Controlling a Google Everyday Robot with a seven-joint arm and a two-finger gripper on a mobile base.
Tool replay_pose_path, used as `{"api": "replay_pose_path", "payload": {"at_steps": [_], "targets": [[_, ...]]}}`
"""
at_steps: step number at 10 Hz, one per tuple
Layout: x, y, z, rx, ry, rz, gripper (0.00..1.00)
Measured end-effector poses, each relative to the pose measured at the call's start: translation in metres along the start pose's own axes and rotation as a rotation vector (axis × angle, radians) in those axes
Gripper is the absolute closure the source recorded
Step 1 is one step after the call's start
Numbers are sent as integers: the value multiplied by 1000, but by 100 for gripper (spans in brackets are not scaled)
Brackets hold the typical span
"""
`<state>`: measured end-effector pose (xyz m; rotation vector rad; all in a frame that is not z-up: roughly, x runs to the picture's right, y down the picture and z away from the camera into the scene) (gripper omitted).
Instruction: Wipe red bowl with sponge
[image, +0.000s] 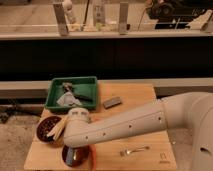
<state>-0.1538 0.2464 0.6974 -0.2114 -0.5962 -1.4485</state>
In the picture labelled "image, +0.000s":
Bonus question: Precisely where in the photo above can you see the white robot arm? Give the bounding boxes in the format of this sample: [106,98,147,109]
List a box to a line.
[64,92,213,171]

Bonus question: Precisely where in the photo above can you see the brown wooden bowl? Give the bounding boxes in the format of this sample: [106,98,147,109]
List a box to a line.
[36,116,61,143]

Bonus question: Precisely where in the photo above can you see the grey rectangular block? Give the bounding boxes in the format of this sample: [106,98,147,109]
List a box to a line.
[103,97,122,109]

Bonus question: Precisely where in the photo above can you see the crumpled grey cloth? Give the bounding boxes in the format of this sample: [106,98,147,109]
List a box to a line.
[57,92,82,106]

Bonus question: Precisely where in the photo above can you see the green plastic tray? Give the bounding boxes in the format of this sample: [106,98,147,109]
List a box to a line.
[45,76,98,113]

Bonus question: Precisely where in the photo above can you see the light wooden sticks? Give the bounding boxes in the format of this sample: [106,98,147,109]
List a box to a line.
[47,116,68,140]

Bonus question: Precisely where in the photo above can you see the metal fork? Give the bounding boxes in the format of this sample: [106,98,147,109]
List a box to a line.
[119,146,150,157]

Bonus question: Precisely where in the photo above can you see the black machine in background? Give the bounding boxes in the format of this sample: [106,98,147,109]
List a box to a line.
[146,0,213,29]

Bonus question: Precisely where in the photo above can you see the black handled tool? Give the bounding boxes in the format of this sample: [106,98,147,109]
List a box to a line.
[62,82,93,102]

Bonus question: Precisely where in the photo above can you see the right grey metal post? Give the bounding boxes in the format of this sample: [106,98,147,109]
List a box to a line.
[118,2,129,35]

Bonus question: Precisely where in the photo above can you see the grey metal post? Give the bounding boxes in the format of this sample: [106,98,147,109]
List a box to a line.
[118,2,129,35]
[53,1,68,36]

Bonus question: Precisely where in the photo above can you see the left grey metal post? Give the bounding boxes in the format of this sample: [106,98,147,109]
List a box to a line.
[53,1,68,36]

